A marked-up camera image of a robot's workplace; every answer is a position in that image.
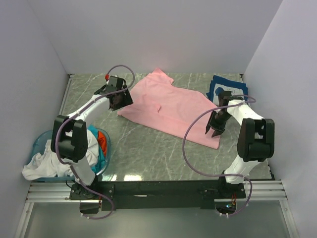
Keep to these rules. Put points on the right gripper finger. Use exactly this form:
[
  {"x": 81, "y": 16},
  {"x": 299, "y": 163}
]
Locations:
[
  {"x": 208, "y": 126},
  {"x": 217, "y": 133}
]

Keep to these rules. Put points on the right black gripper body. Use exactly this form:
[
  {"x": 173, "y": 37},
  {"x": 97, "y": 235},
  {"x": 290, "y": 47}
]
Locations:
[{"x": 219, "y": 119}]

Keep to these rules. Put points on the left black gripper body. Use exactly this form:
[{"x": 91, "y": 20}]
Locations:
[{"x": 121, "y": 99}]

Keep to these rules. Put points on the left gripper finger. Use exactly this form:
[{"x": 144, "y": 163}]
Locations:
[
  {"x": 114, "y": 108},
  {"x": 128, "y": 99}
]

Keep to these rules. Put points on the pink t shirt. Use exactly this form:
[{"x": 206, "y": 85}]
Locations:
[{"x": 160, "y": 105}]

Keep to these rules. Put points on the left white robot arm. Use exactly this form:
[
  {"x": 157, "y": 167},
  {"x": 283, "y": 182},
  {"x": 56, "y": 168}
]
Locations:
[{"x": 69, "y": 136}]

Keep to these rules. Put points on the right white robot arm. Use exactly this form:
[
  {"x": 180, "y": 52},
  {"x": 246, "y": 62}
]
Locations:
[{"x": 255, "y": 141}]

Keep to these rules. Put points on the folded blue printed t shirt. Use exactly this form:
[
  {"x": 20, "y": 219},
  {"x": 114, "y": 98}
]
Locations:
[{"x": 220, "y": 84}]

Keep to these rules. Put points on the orange t shirt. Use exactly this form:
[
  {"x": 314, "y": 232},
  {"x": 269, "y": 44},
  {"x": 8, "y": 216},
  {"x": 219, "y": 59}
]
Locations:
[{"x": 102, "y": 140}]

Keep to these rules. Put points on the teal t shirt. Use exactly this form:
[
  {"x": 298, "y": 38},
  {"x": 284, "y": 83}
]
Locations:
[{"x": 102, "y": 160}]

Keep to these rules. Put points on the blue plastic laundry basket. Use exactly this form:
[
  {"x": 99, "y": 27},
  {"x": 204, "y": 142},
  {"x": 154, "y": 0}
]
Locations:
[{"x": 39, "y": 147}]

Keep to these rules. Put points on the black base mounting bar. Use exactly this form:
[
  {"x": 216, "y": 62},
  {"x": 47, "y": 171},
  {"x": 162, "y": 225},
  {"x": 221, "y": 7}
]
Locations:
[{"x": 155, "y": 194}]

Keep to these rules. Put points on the white t shirt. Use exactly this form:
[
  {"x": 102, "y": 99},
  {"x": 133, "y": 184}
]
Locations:
[{"x": 47, "y": 165}]

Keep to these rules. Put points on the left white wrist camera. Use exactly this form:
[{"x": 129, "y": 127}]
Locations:
[{"x": 108, "y": 77}]

